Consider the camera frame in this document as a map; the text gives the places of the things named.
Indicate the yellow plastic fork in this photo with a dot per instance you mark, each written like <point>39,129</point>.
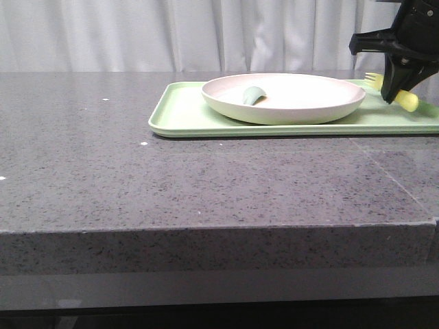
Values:
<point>407,100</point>

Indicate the light green plastic tray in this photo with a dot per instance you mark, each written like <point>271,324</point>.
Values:
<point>183,113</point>

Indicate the grey pleated curtain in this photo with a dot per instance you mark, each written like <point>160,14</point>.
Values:
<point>228,36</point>

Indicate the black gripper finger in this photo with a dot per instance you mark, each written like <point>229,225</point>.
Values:
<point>420,72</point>
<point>400,74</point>

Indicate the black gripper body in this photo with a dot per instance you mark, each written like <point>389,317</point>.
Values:
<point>413,34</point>

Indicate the pale green plastic spoon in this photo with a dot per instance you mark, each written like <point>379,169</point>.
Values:
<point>252,95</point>

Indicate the white round plate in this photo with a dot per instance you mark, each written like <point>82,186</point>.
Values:
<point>291,99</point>

